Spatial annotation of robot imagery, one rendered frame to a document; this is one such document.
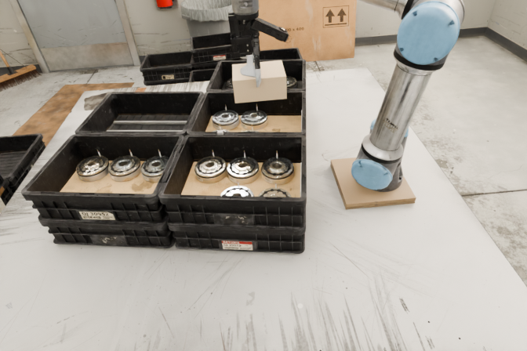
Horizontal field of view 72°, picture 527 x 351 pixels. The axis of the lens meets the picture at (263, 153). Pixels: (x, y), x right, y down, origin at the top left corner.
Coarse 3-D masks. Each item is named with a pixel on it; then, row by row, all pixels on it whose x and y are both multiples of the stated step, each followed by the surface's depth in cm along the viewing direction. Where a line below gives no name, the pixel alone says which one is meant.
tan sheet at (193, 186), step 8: (192, 168) 121; (296, 168) 118; (192, 176) 118; (296, 176) 115; (192, 184) 115; (200, 184) 114; (208, 184) 114; (216, 184) 114; (224, 184) 114; (232, 184) 114; (240, 184) 113; (248, 184) 113; (256, 184) 113; (264, 184) 113; (272, 184) 113; (288, 184) 112; (296, 184) 112; (184, 192) 112; (192, 192) 112; (200, 192) 112; (208, 192) 111; (216, 192) 111; (256, 192) 110; (296, 192) 109
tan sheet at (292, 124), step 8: (240, 120) 144; (272, 120) 142; (280, 120) 142; (288, 120) 142; (296, 120) 141; (208, 128) 140; (240, 128) 139; (264, 128) 138; (272, 128) 137; (280, 128) 137; (288, 128) 137; (296, 128) 136
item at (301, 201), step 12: (180, 144) 115; (168, 180) 102; (192, 204) 97; (204, 204) 96; (216, 204) 96; (228, 204) 95; (240, 204) 95; (252, 204) 95; (264, 204) 94; (276, 204) 94; (288, 204) 93; (300, 204) 93
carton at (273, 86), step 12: (276, 60) 116; (240, 72) 111; (264, 72) 110; (276, 72) 109; (240, 84) 107; (252, 84) 108; (264, 84) 108; (276, 84) 108; (240, 96) 110; (252, 96) 110; (264, 96) 110; (276, 96) 111
